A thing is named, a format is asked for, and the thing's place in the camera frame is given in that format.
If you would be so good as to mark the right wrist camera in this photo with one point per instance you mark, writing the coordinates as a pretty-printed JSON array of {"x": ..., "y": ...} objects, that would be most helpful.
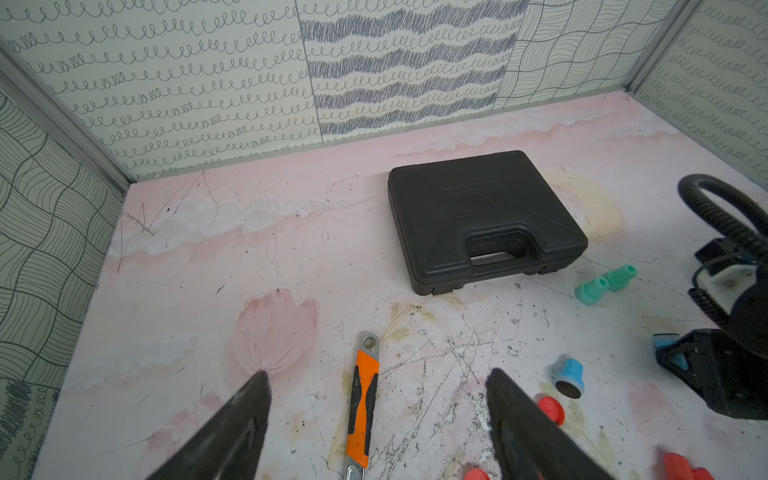
[{"x": 723, "y": 270}]

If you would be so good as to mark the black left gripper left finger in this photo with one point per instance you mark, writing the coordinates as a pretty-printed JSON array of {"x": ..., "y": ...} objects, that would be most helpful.
[{"x": 229, "y": 445}]

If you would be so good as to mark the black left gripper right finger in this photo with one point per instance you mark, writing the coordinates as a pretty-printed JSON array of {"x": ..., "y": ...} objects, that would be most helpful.
[{"x": 529, "y": 445}]

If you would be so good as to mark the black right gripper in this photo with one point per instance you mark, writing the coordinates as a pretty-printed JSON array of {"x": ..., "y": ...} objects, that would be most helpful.
[{"x": 731, "y": 380}]

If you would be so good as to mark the red stamp cap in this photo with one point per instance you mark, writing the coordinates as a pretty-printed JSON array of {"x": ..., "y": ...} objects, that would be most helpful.
[
  {"x": 476, "y": 473},
  {"x": 552, "y": 408}
]

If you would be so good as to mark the black plastic tool case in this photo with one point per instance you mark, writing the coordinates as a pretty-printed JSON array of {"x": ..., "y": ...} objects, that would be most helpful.
[{"x": 466, "y": 220}]

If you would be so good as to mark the green stamp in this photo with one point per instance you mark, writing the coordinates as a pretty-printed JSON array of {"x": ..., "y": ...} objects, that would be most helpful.
[
  {"x": 591, "y": 292},
  {"x": 619, "y": 278}
]

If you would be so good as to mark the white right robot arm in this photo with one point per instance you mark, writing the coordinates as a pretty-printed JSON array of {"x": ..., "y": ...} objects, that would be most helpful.
[{"x": 738, "y": 218}]

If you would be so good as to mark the red stamp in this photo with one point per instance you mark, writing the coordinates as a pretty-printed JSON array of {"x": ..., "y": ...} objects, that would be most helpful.
[{"x": 678, "y": 467}]

